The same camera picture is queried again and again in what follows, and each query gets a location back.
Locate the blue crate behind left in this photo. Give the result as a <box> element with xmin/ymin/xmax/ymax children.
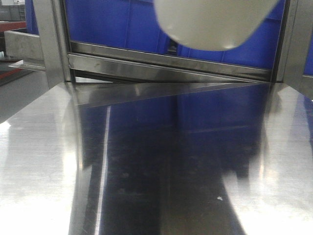
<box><xmin>64</xmin><ymin>0</ymin><xmax>172</xmax><ymax>54</ymax></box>

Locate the blue crate far right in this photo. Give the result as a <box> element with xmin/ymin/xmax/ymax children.
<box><xmin>303</xmin><ymin>38</ymin><xmax>313</xmax><ymax>76</ymax></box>

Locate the steel shelf frame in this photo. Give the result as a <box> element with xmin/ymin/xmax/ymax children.
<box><xmin>4</xmin><ymin>0</ymin><xmax>313</xmax><ymax>107</ymax></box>

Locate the blue crate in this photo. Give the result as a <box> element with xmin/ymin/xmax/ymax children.
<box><xmin>64</xmin><ymin>0</ymin><xmax>172</xmax><ymax>54</ymax></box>
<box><xmin>176</xmin><ymin>0</ymin><xmax>286</xmax><ymax>67</ymax></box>
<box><xmin>303</xmin><ymin>38</ymin><xmax>313</xmax><ymax>76</ymax></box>
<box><xmin>25</xmin><ymin>0</ymin><xmax>39</xmax><ymax>35</ymax></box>

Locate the blue crate far left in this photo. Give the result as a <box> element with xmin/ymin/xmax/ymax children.
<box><xmin>25</xmin><ymin>0</ymin><xmax>39</xmax><ymax>35</ymax></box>

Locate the blue crate behind right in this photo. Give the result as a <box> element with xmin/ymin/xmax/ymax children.
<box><xmin>176</xmin><ymin>0</ymin><xmax>286</xmax><ymax>67</ymax></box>

